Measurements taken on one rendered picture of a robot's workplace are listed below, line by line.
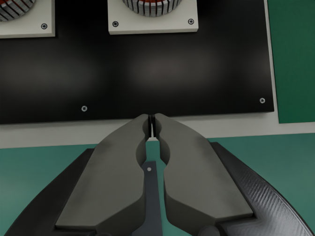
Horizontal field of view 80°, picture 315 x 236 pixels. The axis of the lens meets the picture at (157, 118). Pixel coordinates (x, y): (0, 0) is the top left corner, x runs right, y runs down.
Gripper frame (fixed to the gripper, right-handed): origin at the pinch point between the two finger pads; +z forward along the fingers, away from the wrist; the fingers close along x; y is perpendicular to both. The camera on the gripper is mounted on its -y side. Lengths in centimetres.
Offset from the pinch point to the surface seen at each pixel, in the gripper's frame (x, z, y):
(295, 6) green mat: 28.1, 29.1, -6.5
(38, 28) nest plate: -17.9, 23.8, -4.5
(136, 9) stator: -1.7, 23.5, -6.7
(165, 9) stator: 3.0, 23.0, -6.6
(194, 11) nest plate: 8.0, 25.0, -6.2
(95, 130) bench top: -10.0, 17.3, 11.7
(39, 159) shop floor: -64, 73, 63
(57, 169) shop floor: -54, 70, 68
